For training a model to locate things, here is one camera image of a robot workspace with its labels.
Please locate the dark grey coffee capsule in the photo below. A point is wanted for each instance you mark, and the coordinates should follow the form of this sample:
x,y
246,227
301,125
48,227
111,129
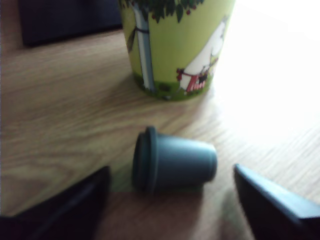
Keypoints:
x,y
180,160

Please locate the green cartoon print mug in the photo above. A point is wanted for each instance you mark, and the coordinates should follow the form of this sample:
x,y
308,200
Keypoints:
x,y
170,45

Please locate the black monitor stand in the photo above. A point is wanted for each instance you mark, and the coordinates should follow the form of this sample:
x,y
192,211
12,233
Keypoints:
x,y
70,20

